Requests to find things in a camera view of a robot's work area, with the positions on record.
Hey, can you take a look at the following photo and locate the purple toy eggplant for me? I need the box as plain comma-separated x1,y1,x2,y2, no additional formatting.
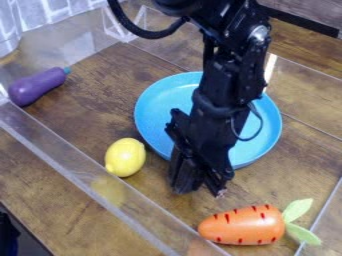
8,67,70,107

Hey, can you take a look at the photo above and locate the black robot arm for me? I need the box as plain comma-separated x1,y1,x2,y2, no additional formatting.
153,0,271,196

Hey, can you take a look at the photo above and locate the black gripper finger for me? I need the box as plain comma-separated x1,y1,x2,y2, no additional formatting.
168,148,205,194
204,169,229,198

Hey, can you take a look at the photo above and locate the orange toy carrot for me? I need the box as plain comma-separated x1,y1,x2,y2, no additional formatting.
197,198,321,245

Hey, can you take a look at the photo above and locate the blue round plate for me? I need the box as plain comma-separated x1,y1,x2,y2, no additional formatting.
133,72,281,169

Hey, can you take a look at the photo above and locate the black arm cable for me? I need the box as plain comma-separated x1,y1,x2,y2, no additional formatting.
105,0,191,40

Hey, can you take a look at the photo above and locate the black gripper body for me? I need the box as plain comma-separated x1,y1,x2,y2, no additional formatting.
162,89,251,183

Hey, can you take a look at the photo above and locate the yellow toy lemon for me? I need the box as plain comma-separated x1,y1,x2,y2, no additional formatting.
104,138,146,177

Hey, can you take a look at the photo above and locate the clear acrylic barrier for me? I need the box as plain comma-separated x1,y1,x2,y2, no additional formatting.
0,10,342,256

